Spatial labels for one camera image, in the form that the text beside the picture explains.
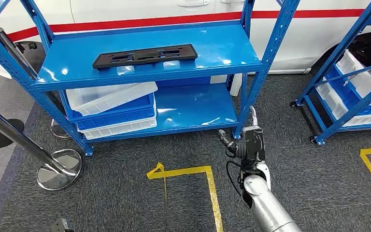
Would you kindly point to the black-topped stanchion post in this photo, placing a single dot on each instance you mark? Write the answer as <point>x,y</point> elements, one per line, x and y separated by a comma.
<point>0,33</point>

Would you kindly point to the white plastic crate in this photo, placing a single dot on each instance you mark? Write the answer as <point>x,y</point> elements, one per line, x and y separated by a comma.
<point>118,129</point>

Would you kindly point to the blue metal storage rack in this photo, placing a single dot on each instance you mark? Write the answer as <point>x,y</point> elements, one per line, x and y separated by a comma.
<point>343,48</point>

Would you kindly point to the blue metal shelf unit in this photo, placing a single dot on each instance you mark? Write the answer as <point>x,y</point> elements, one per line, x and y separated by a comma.
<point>224,48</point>

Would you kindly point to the white divided rack crate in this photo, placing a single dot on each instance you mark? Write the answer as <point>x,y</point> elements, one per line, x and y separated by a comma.
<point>332,102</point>
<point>361,80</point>

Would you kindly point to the black plastic plate part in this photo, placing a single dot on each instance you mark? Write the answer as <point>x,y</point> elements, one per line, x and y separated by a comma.
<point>179,52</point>

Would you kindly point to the white translucent plastic tray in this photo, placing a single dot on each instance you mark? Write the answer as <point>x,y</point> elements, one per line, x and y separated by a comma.
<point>108,99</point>

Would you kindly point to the chrome stanchion post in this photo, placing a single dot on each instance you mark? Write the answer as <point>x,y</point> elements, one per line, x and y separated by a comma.
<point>59,174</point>

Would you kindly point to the white ribbed plastic piece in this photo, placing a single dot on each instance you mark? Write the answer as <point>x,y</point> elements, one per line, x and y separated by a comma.
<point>236,85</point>

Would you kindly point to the black left wrist camera bracket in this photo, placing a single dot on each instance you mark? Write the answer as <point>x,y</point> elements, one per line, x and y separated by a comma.
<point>62,225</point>

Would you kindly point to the blue rack crate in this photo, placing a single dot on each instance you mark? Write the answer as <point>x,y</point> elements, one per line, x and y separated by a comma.
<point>342,91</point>

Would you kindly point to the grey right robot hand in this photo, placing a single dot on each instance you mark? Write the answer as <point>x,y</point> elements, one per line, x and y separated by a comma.
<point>227,140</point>

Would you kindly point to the white car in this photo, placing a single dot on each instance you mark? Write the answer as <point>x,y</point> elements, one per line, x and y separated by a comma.
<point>300,38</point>

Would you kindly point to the yellow floor tape with curl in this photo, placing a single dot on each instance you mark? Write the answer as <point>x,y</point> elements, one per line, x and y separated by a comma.
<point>188,170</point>

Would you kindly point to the black round floor disc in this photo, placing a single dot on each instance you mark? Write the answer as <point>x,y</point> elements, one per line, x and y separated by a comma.
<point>0,137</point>

